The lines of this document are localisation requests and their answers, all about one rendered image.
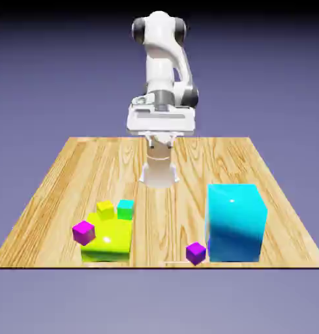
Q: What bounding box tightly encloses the small yellow cube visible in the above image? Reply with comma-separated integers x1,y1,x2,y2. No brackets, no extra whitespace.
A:
96,200,115,220

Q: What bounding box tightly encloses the small magenta cube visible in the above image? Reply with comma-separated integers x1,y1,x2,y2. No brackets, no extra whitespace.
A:
72,220,97,247

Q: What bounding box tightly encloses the small green cube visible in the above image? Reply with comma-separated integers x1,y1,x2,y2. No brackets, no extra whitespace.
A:
116,200,135,220

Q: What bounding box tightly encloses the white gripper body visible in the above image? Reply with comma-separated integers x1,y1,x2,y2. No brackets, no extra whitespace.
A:
126,103,196,137

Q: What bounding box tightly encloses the large yellow-green box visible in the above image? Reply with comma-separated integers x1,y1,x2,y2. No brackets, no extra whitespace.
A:
80,211,134,264

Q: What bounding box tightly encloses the small purple cube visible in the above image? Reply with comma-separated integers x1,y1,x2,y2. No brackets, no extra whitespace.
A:
185,241,207,266

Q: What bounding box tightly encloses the large cyan box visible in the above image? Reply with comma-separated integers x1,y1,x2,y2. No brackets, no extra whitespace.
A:
205,183,269,263

